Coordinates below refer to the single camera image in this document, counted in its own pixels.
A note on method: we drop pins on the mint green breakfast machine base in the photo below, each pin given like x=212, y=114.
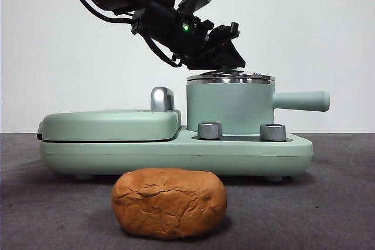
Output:
x=175, y=159

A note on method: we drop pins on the silver control knob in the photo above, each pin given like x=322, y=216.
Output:
x=272, y=133
x=209, y=130

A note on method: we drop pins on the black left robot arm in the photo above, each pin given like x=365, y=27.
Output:
x=164, y=18

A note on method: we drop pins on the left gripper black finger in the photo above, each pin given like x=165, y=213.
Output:
x=219, y=56

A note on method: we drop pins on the brown potato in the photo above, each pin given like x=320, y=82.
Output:
x=170, y=203

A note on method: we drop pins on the mint green saucepan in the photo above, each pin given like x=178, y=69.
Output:
x=228, y=103

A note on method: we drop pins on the glass pot lid green knob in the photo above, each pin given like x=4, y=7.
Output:
x=211, y=76

